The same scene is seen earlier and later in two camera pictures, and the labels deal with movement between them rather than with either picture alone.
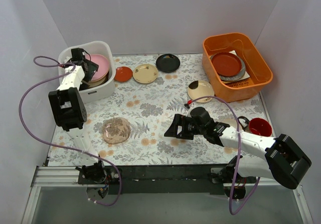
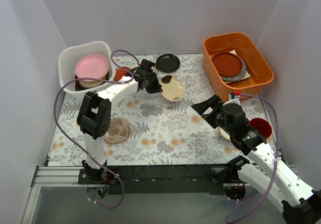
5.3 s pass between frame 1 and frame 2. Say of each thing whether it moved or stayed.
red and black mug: stayed
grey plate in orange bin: stayed
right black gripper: moved
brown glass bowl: stayed
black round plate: stayed
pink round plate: stayed
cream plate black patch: moved
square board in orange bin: stayed
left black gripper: moved
